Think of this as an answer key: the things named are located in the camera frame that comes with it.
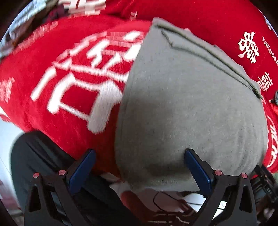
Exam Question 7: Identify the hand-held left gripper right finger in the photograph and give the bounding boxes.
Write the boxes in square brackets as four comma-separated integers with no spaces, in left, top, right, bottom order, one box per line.
[184,149,258,226]

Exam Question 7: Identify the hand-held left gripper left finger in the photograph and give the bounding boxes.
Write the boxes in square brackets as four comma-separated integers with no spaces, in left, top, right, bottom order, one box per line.
[24,149,96,226]

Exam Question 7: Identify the light striped cloth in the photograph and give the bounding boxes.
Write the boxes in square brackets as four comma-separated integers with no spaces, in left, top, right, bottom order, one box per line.
[4,0,59,44]

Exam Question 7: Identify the grey knit sweater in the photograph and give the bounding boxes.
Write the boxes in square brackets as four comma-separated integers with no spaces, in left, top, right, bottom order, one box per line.
[115,17,268,194]

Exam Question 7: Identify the dark plaid cloth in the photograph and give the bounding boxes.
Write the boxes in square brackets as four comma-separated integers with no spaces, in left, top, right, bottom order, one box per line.
[41,2,70,24]

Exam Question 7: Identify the black cable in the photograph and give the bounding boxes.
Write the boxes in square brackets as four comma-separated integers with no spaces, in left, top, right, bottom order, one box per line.
[153,191,191,212]

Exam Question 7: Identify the red printed blanket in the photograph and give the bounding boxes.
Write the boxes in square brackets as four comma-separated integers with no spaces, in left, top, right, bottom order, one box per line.
[0,0,278,181]

